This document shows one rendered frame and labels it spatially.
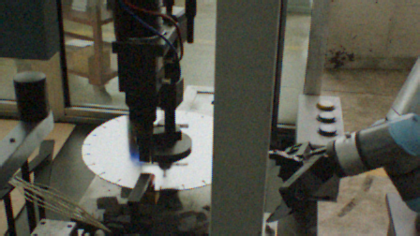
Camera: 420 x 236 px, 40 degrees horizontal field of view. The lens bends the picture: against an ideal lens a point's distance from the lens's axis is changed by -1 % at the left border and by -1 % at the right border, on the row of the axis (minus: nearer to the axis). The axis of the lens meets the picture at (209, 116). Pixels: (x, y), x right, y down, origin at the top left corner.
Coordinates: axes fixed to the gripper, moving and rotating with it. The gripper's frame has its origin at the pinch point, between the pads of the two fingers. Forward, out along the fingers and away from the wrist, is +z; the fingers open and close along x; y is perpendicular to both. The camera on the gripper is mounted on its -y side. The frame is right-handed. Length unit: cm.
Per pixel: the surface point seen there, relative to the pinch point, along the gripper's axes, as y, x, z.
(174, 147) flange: -1.2, 14.2, 8.8
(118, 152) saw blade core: -5.6, 18.7, 18.0
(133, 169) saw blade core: -10.1, 15.6, 13.2
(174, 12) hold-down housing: -7.3, 37.4, -8.9
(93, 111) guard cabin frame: 37, 23, 54
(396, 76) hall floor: 312, -79, 32
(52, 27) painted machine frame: -25, 44, 1
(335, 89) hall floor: 271, -60, 63
